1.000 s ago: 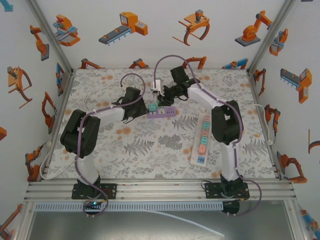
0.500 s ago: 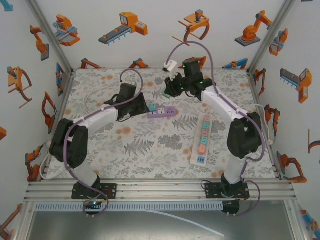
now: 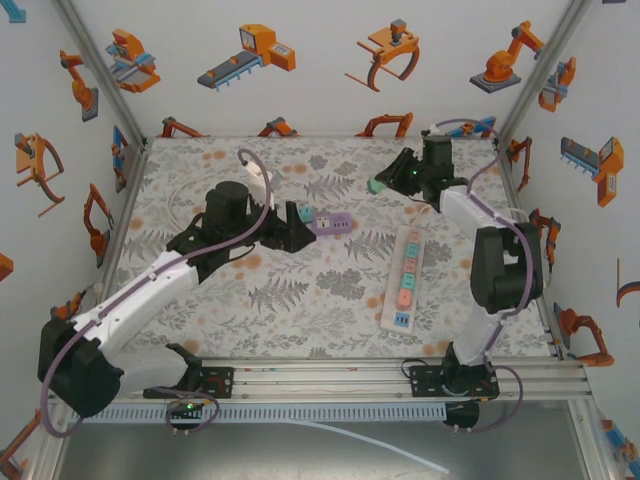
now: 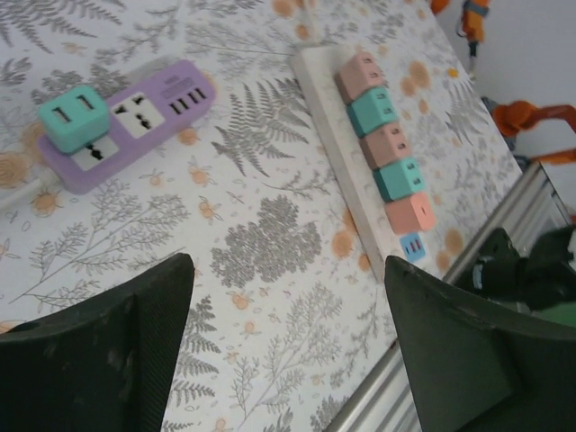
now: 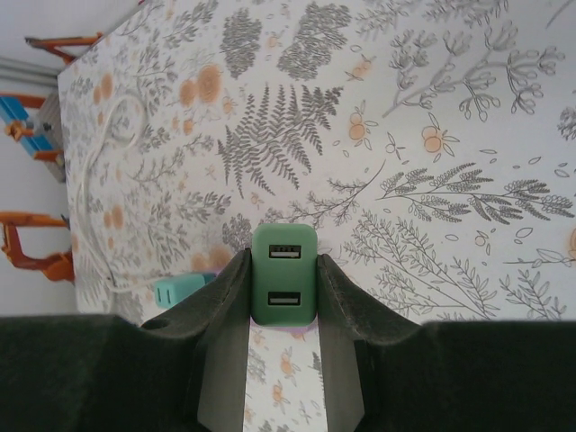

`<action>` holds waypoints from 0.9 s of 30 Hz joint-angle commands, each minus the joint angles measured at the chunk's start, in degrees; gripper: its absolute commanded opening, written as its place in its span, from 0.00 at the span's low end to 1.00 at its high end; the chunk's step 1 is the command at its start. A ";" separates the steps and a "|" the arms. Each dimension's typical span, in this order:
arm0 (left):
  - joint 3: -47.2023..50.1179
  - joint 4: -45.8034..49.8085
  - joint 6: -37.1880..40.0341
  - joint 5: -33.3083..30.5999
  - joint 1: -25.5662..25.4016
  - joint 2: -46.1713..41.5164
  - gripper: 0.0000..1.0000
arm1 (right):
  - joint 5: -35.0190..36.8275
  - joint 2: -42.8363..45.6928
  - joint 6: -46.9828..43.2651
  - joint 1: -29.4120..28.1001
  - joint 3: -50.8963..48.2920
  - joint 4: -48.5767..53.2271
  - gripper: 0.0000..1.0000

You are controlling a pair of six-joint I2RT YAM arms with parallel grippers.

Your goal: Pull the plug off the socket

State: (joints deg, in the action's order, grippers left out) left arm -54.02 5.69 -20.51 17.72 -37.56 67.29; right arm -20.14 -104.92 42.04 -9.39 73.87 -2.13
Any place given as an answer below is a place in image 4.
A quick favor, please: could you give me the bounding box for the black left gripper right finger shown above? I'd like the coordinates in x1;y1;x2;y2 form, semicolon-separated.
384;255;576;432

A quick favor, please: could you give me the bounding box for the long white power strip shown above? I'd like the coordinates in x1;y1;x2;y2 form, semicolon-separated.
289;42;445;279

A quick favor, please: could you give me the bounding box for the teal USB plug adapter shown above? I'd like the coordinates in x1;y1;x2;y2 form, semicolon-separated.
372;157;425;203
345;87;401;138

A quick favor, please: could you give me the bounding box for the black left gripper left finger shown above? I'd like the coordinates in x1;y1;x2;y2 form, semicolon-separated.
0;252;194;432

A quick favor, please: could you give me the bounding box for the mint green USB plug adapter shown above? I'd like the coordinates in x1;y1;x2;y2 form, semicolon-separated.
38;85;113;156

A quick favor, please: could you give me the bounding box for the white power strip cable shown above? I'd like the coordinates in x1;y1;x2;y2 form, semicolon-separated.
0;173;62;211

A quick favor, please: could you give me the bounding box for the floral print tablecloth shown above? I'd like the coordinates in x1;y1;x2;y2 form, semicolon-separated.
0;0;526;432

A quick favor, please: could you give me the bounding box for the aluminium table frame rail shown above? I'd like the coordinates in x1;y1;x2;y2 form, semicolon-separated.
326;159;576;432

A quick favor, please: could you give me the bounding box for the orange and grey clamp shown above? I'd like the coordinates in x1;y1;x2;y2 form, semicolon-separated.
456;0;491;77

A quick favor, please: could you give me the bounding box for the salmon pink plug adapter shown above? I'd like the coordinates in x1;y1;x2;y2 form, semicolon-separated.
383;192;437;235

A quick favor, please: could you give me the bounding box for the pink-brown USB plug adapter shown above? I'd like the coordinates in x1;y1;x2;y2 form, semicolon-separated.
333;51;387;105
358;123;413;171

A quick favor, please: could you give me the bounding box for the purple power strip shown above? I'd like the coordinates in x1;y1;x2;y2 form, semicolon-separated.
37;58;217;195

